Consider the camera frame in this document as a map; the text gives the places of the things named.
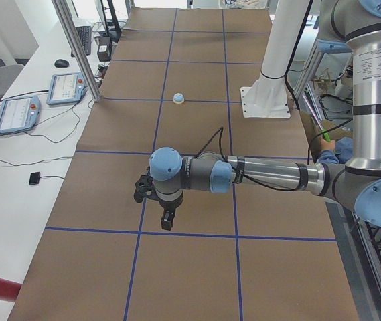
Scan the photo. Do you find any near teach pendant tablet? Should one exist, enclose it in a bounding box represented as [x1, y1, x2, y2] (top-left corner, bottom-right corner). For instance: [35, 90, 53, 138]
[0, 96, 41, 135]

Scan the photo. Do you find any seated person in blue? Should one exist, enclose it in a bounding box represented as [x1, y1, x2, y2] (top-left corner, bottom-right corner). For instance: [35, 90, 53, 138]
[300, 111, 353, 164]

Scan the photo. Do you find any teach pendant tablet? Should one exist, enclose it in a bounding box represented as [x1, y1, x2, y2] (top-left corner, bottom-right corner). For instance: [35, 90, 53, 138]
[46, 72, 87, 106]
[0, 96, 41, 135]

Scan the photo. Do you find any far teach pendant tablet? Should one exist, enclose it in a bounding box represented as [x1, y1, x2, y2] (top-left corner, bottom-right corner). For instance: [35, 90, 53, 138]
[46, 72, 87, 106]

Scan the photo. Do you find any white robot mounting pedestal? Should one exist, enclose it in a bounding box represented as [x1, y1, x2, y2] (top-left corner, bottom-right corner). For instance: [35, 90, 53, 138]
[240, 0, 312, 119]

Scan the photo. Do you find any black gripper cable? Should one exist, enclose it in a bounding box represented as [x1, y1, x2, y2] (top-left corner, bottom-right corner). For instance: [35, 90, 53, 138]
[193, 126, 308, 192]

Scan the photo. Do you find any green handled reacher grabber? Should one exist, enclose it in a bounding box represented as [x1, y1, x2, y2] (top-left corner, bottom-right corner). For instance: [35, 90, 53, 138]
[301, 94, 331, 142]

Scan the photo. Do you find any black computer mouse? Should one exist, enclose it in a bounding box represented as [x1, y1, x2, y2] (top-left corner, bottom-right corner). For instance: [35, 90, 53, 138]
[54, 59, 70, 68]

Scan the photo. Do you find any black power adapter box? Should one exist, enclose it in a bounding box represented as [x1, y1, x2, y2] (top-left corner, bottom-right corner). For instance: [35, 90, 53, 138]
[97, 37, 112, 62]

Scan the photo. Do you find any light blue call bell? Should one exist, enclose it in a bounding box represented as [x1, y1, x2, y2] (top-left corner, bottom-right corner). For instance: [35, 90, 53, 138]
[173, 92, 185, 104]

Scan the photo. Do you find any aluminium frame post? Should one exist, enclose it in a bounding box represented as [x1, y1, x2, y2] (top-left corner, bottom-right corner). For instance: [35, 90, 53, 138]
[52, 0, 101, 102]

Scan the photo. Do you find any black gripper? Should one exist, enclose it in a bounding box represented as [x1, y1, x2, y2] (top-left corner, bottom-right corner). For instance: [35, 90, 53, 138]
[133, 175, 183, 231]

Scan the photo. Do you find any small black puck device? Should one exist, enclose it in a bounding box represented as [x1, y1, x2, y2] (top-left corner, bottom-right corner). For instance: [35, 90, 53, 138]
[29, 171, 42, 186]

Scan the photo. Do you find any black keyboard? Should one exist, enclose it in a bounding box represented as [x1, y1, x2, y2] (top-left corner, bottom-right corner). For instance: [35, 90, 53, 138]
[75, 25, 92, 56]

